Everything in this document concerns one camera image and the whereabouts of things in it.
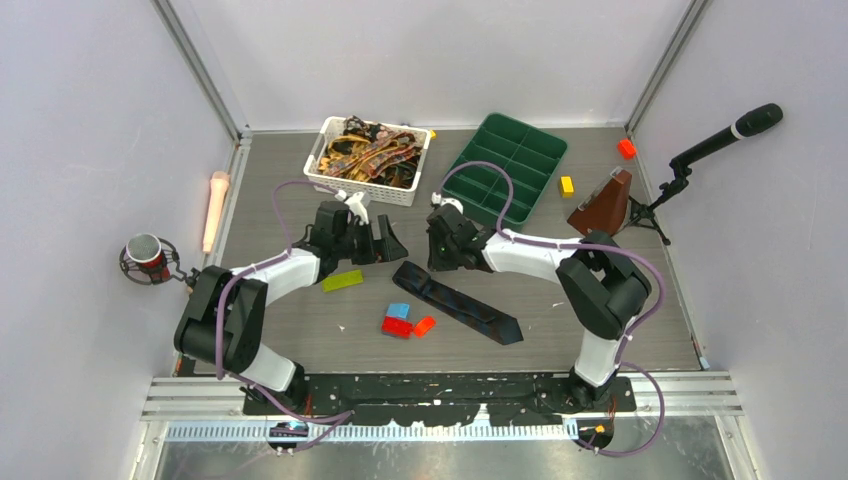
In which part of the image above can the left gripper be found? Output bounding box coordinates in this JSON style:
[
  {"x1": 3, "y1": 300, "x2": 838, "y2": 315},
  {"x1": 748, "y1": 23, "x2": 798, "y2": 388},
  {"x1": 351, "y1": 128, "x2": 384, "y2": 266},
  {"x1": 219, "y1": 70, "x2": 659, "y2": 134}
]
[{"x1": 334, "y1": 215, "x2": 407, "y2": 266}]

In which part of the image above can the navy brown striped tie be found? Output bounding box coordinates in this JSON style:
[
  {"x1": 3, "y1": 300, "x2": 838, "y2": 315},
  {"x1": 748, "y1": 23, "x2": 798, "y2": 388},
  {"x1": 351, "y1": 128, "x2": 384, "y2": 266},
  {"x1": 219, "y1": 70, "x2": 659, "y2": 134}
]
[{"x1": 392, "y1": 261, "x2": 524, "y2": 345}]

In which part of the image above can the green divided tray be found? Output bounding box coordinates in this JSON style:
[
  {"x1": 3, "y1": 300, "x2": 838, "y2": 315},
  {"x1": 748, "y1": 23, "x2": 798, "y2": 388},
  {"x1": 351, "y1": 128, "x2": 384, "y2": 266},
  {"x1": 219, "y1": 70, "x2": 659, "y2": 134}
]
[{"x1": 441, "y1": 112, "x2": 568, "y2": 232}]

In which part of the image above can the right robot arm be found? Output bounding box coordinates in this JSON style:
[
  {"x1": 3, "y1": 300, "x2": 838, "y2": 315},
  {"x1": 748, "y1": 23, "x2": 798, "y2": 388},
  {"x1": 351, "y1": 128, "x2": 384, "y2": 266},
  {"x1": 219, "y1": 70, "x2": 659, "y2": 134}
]
[{"x1": 426, "y1": 204, "x2": 652, "y2": 411}]

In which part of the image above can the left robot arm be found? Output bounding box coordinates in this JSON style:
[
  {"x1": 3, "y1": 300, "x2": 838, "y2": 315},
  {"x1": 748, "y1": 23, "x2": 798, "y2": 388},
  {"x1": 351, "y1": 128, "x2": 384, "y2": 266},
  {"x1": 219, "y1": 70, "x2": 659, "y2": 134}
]
[{"x1": 173, "y1": 200, "x2": 408, "y2": 414}]

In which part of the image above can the pile of patterned ties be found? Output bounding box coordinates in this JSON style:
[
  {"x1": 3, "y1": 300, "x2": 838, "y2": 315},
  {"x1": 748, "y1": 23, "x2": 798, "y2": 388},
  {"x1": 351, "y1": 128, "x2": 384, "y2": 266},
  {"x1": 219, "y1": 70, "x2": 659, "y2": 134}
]
[{"x1": 317, "y1": 116, "x2": 423, "y2": 189}]

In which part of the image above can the white perforated basket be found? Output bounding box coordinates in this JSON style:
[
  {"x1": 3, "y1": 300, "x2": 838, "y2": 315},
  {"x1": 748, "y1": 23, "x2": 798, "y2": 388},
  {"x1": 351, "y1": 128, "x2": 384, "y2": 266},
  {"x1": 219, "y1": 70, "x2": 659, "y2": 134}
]
[{"x1": 303, "y1": 115, "x2": 434, "y2": 207}]

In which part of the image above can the lime green flat block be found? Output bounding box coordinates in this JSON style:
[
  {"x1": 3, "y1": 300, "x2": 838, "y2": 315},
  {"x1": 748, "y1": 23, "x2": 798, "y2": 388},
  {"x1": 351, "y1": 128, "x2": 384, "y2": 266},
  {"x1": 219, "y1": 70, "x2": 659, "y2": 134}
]
[{"x1": 321, "y1": 270, "x2": 364, "y2": 293}]

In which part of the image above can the blue block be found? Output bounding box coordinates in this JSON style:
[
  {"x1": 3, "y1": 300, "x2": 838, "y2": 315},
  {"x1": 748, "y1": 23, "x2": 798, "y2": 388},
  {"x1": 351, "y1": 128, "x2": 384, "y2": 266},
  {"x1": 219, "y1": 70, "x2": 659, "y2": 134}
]
[{"x1": 386, "y1": 303, "x2": 410, "y2": 320}]

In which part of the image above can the red block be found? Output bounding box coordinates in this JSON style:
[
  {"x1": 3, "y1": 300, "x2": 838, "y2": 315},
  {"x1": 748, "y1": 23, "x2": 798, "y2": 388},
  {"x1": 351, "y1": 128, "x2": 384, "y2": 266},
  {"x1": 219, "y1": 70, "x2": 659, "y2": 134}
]
[{"x1": 381, "y1": 316, "x2": 414, "y2": 339}]

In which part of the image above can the orange-red small block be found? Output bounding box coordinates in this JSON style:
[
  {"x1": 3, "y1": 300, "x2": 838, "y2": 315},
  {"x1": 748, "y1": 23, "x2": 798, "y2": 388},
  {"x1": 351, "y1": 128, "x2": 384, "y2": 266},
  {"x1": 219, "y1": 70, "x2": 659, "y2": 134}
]
[{"x1": 413, "y1": 316, "x2": 436, "y2": 338}]

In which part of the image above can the yellow block near tray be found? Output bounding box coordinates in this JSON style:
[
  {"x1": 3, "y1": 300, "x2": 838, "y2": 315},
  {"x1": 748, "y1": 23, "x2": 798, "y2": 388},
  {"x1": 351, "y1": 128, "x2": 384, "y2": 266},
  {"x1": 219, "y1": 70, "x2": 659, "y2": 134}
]
[{"x1": 558, "y1": 176, "x2": 575, "y2": 198}]

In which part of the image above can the black microphone tripod right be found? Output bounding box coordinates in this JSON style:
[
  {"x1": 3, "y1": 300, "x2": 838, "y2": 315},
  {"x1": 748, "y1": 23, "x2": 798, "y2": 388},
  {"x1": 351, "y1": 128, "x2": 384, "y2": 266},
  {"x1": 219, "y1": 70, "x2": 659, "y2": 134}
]
[{"x1": 621, "y1": 165, "x2": 692, "y2": 246}]

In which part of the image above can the orange block in corner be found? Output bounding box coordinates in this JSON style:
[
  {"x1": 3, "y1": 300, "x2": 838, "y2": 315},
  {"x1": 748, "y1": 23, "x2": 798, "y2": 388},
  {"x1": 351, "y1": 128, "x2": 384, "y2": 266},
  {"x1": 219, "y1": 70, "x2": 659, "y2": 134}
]
[{"x1": 617, "y1": 138, "x2": 638, "y2": 160}]

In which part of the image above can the red silver studio microphone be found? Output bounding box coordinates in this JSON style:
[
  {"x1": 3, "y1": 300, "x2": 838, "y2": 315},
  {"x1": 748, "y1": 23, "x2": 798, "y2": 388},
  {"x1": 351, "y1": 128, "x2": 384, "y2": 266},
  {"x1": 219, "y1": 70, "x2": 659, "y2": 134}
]
[{"x1": 118, "y1": 233, "x2": 192, "y2": 287}]

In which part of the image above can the black handheld microphone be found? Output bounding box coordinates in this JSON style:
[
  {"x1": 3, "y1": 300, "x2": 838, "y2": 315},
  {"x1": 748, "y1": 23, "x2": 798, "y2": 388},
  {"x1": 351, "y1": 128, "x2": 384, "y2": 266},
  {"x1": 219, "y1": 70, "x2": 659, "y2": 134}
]
[{"x1": 669, "y1": 103, "x2": 784, "y2": 178}]

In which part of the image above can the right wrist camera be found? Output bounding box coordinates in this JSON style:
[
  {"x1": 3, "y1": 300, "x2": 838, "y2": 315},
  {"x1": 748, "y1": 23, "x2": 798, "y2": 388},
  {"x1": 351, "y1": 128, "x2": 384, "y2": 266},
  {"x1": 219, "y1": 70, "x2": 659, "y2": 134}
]
[{"x1": 430, "y1": 192, "x2": 464, "y2": 214}]

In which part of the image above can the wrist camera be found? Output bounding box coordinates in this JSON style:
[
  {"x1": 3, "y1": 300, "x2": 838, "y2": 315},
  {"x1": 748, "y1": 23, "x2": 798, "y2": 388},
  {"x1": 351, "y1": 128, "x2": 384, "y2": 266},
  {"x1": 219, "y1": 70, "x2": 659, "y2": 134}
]
[
  {"x1": 430, "y1": 192, "x2": 464, "y2": 214},
  {"x1": 334, "y1": 190, "x2": 371, "y2": 225}
]

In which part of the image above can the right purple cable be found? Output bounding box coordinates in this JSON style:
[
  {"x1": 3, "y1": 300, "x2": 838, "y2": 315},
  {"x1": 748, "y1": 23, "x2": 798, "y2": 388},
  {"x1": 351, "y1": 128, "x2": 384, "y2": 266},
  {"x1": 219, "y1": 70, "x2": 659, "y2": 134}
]
[{"x1": 437, "y1": 160, "x2": 668, "y2": 462}]

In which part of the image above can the purple cable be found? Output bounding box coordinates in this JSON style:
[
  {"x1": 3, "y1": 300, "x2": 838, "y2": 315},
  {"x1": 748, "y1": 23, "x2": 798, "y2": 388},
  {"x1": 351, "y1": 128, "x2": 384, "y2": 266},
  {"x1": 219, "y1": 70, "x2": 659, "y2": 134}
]
[
  {"x1": 213, "y1": 180, "x2": 354, "y2": 454},
  {"x1": 437, "y1": 160, "x2": 668, "y2": 462}
]

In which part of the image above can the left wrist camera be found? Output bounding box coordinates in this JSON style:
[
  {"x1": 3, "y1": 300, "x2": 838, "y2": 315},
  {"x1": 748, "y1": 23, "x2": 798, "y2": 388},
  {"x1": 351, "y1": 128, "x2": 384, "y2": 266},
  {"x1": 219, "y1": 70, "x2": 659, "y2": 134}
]
[{"x1": 334, "y1": 190, "x2": 371, "y2": 225}]

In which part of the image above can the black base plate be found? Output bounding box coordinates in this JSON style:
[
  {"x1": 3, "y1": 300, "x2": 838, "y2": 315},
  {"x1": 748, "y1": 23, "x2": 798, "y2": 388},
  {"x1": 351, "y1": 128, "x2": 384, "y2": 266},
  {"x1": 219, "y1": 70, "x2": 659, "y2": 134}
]
[{"x1": 243, "y1": 372, "x2": 636, "y2": 427}]

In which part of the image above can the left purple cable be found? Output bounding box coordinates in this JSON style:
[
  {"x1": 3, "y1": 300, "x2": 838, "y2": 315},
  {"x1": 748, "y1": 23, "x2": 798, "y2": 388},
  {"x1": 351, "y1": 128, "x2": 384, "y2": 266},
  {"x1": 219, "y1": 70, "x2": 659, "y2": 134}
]
[{"x1": 213, "y1": 180, "x2": 354, "y2": 454}]

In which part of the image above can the peach cylinder handle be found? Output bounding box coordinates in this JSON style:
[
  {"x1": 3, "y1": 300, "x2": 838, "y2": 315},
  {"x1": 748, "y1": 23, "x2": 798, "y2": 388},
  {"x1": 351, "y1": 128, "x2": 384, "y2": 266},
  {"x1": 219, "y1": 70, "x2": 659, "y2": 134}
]
[{"x1": 202, "y1": 171, "x2": 230, "y2": 254}]

